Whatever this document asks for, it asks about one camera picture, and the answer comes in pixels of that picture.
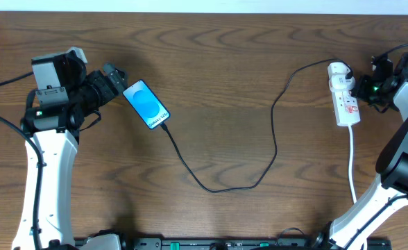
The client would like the black charging cable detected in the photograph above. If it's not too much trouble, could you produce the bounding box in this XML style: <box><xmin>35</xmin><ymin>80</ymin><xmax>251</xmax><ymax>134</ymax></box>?
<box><xmin>160</xmin><ymin>58</ymin><xmax>354</xmax><ymax>194</ymax></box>

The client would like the blue smartphone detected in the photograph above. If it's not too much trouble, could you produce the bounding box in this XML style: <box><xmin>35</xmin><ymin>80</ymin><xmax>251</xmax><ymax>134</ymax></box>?
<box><xmin>123</xmin><ymin>80</ymin><xmax>171</xmax><ymax>130</ymax></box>

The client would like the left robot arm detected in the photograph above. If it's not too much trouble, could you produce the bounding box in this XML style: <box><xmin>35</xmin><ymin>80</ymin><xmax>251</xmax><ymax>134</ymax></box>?
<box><xmin>12</xmin><ymin>47</ymin><xmax>128</xmax><ymax>249</ymax></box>

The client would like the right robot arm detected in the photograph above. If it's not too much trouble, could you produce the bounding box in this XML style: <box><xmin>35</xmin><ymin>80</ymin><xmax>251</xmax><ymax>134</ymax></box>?
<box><xmin>312</xmin><ymin>52</ymin><xmax>408</xmax><ymax>249</ymax></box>

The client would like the white USB charger adapter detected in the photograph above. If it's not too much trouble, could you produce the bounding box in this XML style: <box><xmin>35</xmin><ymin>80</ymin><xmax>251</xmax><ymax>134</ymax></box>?
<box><xmin>328</xmin><ymin>62</ymin><xmax>355</xmax><ymax>85</ymax></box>

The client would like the white power strip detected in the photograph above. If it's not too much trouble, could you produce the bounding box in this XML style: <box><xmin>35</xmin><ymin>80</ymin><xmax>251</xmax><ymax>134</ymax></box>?
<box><xmin>329</xmin><ymin>75</ymin><xmax>361</xmax><ymax>127</ymax></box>

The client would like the white power strip cord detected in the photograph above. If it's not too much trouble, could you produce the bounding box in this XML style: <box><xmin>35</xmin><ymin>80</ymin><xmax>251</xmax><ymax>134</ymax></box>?
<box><xmin>347</xmin><ymin>125</ymin><xmax>368</xmax><ymax>250</ymax></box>

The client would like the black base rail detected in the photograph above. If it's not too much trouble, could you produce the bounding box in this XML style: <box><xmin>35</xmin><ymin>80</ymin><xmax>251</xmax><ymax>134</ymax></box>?
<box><xmin>74</xmin><ymin>237</ymin><xmax>392</xmax><ymax>250</ymax></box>

